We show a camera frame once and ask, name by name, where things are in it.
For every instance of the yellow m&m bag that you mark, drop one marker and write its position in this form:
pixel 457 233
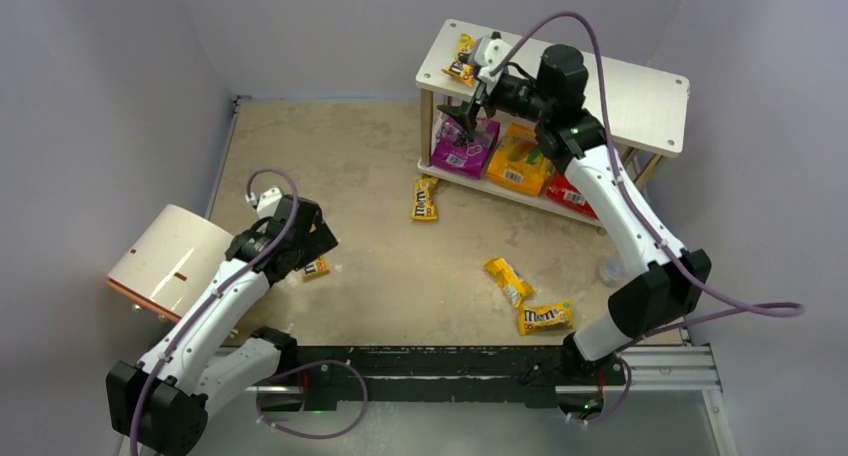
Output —
pixel 315 268
pixel 424 208
pixel 461 68
pixel 514 287
pixel 532 319

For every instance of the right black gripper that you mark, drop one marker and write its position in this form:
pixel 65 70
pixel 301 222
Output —
pixel 480 105

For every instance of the white two-tier shelf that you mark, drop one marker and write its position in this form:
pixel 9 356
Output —
pixel 647 111

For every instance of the white cylinder roll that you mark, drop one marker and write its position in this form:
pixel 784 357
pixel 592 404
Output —
pixel 167 269

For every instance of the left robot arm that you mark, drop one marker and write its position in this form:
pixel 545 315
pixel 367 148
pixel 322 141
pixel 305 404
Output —
pixel 165 398

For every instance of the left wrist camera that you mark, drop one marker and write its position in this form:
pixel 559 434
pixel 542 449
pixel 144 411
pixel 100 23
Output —
pixel 266 204

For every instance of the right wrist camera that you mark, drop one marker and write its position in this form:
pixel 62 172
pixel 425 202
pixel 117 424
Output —
pixel 489 53

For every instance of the orange candy bag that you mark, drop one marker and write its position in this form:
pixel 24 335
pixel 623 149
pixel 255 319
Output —
pixel 518 163

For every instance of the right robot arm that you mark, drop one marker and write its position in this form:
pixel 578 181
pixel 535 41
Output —
pixel 664 276

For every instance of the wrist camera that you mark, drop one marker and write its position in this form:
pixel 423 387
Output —
pixel 489 53
pixel 266 204

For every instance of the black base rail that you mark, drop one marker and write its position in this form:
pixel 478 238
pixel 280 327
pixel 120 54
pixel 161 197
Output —
pixel 538 377

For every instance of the red candy bag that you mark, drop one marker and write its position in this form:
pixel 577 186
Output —
pixel 563 192

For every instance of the yellow m&m bag flipped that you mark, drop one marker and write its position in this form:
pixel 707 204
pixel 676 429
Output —
pixel 514 287

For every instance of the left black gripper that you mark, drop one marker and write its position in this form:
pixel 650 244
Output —
pixel 313 237

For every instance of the purple candy bag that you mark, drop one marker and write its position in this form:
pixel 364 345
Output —
pixel 460 151

